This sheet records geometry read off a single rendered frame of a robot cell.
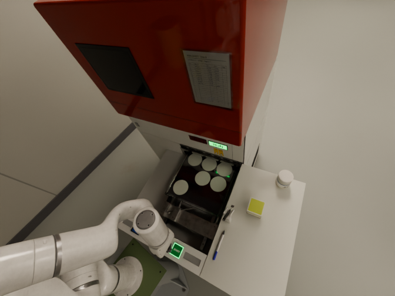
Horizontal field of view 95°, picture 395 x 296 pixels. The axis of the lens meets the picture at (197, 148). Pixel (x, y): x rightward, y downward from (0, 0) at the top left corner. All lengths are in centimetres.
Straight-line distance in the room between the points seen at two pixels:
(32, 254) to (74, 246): 7
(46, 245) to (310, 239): 193
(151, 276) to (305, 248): 137
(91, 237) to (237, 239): 67
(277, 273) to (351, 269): 121
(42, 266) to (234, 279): 74
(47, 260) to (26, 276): 4
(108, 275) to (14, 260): 57
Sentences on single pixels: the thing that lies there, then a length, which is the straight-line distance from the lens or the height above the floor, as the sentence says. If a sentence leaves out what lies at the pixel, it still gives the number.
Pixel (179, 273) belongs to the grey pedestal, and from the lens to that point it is 203.
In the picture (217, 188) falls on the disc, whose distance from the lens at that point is 115.
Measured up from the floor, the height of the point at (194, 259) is 96.
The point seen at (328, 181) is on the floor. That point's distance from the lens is 233.
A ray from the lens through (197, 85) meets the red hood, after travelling 69.
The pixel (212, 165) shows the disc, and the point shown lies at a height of 90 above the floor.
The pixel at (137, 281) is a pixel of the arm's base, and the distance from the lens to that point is 126.
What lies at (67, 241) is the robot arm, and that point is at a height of 157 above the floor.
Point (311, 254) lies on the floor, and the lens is 208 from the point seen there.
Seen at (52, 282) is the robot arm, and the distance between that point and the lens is 83.
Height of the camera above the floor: 197
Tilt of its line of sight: 56 degrees down
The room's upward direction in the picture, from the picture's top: 19 degrees counter-clockwise
